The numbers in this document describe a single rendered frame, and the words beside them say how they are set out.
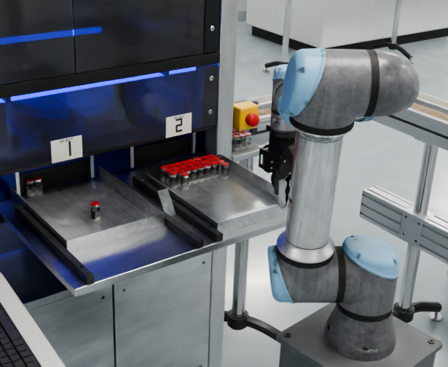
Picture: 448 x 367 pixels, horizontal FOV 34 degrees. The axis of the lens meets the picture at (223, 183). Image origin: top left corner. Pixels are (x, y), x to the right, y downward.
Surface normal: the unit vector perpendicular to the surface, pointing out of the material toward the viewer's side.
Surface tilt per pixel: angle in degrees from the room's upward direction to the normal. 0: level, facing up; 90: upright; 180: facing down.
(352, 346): 73
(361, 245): 8
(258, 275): 0
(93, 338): 90
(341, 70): 52
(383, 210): 90
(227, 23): 90
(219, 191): 0
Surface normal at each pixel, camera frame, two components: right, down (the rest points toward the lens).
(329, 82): 0.06, 0.13
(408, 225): -0.80, 0.22
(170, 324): 0.59, 0.36
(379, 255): 0.17, -0.90
